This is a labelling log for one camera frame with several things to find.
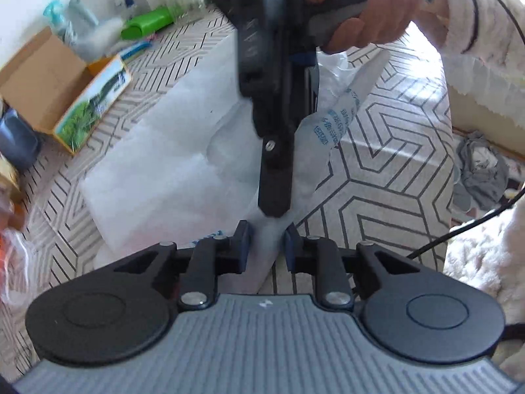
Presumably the black cable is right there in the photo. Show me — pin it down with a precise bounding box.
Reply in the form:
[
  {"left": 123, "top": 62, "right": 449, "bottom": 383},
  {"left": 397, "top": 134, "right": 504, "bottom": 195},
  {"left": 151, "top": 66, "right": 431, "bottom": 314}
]
[{"left": 406, "top": 0, "right": 525, "bottom": 260}]

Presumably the blue cup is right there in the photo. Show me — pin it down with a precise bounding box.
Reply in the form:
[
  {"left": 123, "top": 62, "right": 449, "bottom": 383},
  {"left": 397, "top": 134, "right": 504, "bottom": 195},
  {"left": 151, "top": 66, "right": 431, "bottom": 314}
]
[{"left": 0, "top": 107, "right": 42, "bottom": 170}]

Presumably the person's right hand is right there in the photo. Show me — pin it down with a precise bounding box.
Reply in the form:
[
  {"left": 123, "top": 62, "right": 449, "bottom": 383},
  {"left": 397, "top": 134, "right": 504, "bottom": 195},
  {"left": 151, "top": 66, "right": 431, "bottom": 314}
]
[{"left": 307, "top": 0, "right": 424, "bottom": 55}]

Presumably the person's fluffy robe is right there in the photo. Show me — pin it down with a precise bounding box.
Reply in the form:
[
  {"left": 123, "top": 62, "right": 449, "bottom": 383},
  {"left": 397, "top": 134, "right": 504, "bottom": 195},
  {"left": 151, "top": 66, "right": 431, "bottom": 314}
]
[{"left": 445, "top": 191, "right": 525, "bottom": 382}]

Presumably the clear plastic bag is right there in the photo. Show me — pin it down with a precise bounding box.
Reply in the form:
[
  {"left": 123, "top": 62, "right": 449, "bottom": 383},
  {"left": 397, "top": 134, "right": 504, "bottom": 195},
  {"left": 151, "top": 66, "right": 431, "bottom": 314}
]
[{"left": 0, "top": 230, "right": 42, "bottom": 306}]

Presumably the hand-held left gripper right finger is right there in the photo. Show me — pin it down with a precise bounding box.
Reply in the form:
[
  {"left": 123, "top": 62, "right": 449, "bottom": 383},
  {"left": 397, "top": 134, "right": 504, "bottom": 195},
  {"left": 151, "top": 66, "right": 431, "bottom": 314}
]
[{"left": 284, "top": 222, "right": 421, "bottom": 313}]

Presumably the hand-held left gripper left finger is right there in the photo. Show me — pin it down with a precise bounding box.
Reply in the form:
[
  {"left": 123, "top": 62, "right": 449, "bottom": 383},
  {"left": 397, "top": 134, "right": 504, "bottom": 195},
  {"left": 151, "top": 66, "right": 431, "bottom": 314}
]
[{"left": 113, "top": 220, "right": 253, "bottom": 313}]

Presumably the teal bottle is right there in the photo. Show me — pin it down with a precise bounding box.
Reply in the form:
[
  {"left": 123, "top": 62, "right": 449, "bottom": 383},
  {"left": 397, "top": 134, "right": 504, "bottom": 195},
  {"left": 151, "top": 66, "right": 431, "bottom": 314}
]
[{"left": 43, "top": 0, "right": 78, "bottom": 46}]

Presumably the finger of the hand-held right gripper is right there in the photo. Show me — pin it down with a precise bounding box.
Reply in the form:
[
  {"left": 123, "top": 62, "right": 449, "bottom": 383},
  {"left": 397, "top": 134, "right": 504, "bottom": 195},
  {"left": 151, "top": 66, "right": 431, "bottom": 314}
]
[
  {"left": 256, "top": 129, "right": 297, "bottom": 218},
  {"left": 289, "top": 51, "right": 321, "bottom": 121}
]

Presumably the green container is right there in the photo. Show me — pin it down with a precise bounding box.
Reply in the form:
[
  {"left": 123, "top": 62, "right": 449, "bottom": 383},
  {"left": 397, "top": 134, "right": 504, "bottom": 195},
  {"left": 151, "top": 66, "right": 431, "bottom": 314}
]
[{"left": 121, "top": 6, "right": 176, "bottom": 40}]

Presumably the geometric patterned tablecloth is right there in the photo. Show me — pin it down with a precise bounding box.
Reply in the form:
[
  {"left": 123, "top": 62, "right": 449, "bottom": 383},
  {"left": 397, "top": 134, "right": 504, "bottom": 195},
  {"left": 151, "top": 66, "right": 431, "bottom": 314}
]
[{"left": 0, "top": 8, "right": 457, "bottom": 378}]

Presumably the white printed shopping bag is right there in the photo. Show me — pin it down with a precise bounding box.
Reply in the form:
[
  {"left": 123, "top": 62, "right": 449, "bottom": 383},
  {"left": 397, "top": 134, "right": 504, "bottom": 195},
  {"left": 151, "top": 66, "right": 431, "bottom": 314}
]
[{"left": 78, "top": 33, "right": 390, "bottom": 296}]

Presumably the grey cloth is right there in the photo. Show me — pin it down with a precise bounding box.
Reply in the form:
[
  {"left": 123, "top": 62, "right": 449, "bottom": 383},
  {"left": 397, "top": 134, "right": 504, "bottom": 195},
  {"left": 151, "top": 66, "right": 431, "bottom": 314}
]
[{"left": 451, "top": 131, "right": 510, "bottom": 214}]

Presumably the cardboard box with green print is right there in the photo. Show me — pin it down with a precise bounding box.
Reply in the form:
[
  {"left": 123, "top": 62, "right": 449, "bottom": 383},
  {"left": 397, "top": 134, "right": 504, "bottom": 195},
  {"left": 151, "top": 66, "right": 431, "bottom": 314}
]
[{"left": 0, "top": 27, "right": 133, "bottom": 157}]

